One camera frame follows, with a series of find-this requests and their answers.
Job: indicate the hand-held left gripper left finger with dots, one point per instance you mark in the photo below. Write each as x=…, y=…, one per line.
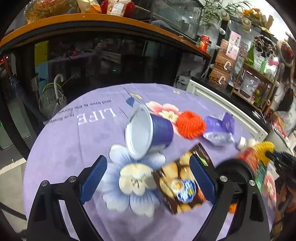
x=92, y=180

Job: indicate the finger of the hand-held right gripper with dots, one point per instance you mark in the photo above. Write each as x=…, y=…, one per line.
x=275, y=156

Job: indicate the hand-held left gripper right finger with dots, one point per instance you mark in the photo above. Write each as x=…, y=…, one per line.
x=201, y=180

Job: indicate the red yellow snack packet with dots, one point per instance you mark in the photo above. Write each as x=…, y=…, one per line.
x=251, y=158

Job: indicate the brown cookie packet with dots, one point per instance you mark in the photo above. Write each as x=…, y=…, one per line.
x=175, y=176

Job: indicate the purple paper cup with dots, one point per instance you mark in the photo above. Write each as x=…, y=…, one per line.
x=161, y=132

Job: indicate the purple floral tablecloth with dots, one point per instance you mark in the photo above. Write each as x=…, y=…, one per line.
x=69, y=143

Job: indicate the orange foam net ball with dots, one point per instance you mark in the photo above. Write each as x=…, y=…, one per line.
x=191, y=125

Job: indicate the purple plastic wrapper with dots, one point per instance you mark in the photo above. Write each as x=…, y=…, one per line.
x=218, y=126

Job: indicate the wooden shelf rack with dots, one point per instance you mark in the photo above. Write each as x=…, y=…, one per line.
x=254, y=85

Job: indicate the white drawer cabinet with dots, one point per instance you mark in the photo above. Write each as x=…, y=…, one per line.
x=222, y=102

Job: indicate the badminton racket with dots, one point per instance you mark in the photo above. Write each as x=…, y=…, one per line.
x=52, y=97

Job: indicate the brown cardboard box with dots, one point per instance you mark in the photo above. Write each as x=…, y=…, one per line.
x=219, y=77
x=224, y=62

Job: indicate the dark carved ornament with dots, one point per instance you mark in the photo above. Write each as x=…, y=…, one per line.
x=264, y=45

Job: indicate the pink product box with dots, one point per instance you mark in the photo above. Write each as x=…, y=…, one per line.
x=234, y=39

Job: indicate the red tin can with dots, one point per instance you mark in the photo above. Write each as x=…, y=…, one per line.
x=204, y=42

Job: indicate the yellow sign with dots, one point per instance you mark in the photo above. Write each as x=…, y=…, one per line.
x=41, y=53

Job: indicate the green leafy plant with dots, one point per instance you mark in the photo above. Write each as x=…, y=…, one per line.
x=212, y=10

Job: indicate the wooden counter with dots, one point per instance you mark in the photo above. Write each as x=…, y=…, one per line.
x=92, y=20

